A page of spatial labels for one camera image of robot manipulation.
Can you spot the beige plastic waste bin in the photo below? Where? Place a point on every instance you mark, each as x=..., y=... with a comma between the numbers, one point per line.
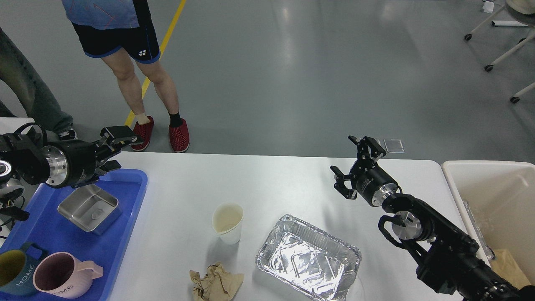
x=496, y=200

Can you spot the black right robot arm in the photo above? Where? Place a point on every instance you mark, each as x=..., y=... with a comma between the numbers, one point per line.
x=445, y=255

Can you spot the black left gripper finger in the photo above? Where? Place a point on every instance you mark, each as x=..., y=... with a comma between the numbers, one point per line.
x=105, y=168
x=113, y=139

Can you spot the person in blue shirt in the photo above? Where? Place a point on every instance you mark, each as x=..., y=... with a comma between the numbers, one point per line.
x=121, y=33

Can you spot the crumpled brown paper napkin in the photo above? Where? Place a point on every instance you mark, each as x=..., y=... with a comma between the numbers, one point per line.
x=217, y=285

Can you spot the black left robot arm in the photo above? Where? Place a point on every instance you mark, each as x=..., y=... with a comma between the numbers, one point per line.
x=21, y=159

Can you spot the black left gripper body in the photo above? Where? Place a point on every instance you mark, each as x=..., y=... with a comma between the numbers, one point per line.
x=72, y=163

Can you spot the blue plastic bin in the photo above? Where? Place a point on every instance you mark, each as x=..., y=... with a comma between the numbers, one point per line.
x=47, y=228

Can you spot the pink HOME mug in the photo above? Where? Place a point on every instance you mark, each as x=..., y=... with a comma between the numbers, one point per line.
x=61, y=274

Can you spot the white side table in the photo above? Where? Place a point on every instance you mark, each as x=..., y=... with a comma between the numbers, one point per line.
x=11, y=124

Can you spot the blue HOME mug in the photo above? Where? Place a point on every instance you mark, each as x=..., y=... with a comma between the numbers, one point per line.
x=17, y=270

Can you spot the white paper cup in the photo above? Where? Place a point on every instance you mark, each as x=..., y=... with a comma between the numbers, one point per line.
x=227, y=222

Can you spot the aluminium foil tray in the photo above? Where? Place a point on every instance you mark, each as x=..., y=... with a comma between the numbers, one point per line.
x=309, y=260

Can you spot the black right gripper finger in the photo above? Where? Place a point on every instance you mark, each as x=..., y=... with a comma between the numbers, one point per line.
x=340, y=182
x=368, y=152

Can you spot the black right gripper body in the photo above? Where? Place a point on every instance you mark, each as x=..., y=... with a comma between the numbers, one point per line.
x=375, y=185

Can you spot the stainless steel rectangular tray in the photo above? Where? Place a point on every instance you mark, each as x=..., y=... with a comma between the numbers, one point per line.
x=91, y=208

